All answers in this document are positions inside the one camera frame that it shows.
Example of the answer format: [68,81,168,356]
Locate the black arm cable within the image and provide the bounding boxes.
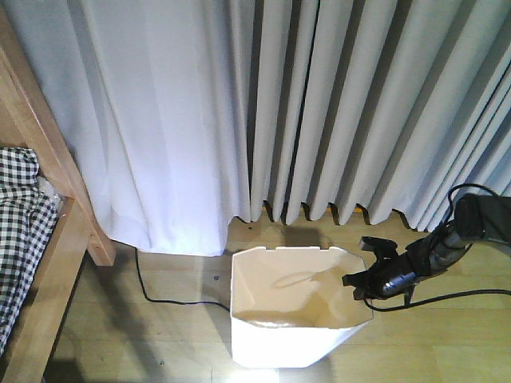
[363,183,511,313]

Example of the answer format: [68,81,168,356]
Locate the black power cord on floor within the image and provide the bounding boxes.
[133,247,232,310]

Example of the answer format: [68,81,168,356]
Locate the white curtain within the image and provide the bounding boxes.
[2,1,510,255]

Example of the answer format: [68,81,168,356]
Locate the wooden bed frame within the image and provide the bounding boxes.
[1,13,116,382]

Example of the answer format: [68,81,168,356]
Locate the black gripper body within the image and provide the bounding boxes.
[342,251,431,300]

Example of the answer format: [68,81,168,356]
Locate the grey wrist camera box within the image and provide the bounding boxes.
[359,236,398,253]

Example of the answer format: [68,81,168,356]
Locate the white plastic trash bin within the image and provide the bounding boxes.
[230,247,373,368]

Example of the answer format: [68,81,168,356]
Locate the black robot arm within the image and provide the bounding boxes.
[342,193,510,305]

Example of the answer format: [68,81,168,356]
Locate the black white checkered bedding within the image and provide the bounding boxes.
[1,147,58,350]

